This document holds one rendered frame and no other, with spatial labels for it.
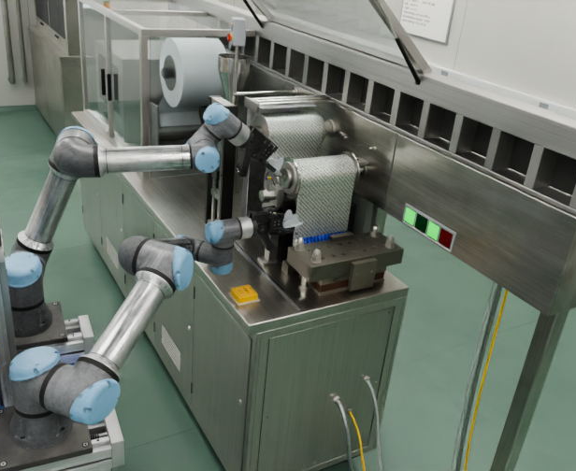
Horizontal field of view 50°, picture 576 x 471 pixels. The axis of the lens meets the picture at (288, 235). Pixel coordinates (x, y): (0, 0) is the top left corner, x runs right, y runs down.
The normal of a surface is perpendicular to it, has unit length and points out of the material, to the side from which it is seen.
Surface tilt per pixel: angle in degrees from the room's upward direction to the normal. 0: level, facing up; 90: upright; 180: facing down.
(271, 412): 90
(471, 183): 90
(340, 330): 90
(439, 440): 0
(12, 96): 90
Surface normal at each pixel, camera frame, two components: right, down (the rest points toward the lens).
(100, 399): 0.87, 0.33
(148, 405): 0.09, -0.90
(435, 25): -0.87, 0.15
